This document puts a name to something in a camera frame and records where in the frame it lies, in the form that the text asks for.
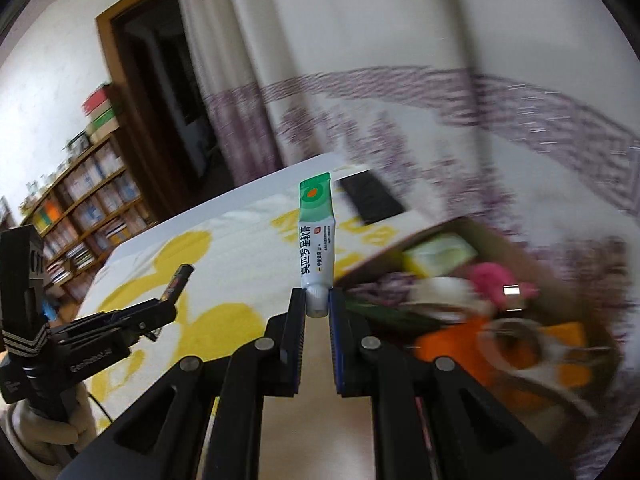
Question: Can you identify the white purple patterned curtain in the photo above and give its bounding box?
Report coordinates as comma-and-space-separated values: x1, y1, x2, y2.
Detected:
177, 0, 640, 480

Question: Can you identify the pink tin box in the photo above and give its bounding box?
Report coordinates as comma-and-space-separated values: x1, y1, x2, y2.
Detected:
332, 216, 626, 461

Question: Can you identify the green white box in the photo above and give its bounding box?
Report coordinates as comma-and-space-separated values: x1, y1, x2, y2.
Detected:
87, 110, 121, 136

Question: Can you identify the black cable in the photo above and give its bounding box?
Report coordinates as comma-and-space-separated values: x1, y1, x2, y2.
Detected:
87, 390, 113, 423

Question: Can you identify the small green box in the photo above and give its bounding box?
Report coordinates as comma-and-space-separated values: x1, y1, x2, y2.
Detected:
402, 234, 478, 277

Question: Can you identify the pink leopard print scrunchie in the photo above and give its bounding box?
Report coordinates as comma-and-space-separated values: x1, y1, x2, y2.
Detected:
350, 272, 426, 306

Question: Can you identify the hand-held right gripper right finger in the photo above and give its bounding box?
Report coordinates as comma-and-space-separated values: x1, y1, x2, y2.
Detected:
327, 287, 576, 480

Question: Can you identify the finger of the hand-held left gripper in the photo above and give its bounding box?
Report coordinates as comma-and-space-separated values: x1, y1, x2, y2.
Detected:
114, 296, 179, 344

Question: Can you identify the red-orange toy cube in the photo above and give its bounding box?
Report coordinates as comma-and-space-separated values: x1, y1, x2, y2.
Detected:
412, 317, 501, 391

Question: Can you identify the person's left hand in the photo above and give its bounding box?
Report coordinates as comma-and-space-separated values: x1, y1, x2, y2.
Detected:
9, 391, 97, 465

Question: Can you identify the brown wooden door frame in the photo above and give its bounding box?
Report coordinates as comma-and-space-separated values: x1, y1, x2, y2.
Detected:
95, 0, 236, 226

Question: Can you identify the white green ointment tube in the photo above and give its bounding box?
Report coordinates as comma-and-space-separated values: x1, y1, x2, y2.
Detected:
297, 172, 335, 318

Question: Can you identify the clear plastic cup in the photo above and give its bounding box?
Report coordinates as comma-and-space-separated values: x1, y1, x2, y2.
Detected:
410, 276, 481, 323

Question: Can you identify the wooden bookshelf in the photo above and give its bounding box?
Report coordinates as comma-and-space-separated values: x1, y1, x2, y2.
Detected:
0, 130, 156, 306

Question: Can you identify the pink foam knot toy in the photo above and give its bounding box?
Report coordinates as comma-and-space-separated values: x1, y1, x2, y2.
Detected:
467, 261, 526, 308

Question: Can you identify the black phone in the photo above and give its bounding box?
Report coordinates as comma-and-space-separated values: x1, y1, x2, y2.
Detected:
339, 170, 407, 226

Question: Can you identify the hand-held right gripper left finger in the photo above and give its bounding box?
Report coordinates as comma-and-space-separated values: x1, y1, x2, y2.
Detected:
57, 287, 307, 480

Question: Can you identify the red white box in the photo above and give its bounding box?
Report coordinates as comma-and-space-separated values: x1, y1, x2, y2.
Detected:
82, 85, 118, 116

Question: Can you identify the small dark tube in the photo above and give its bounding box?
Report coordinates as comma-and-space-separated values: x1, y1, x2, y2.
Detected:
162, 264, 195, 306

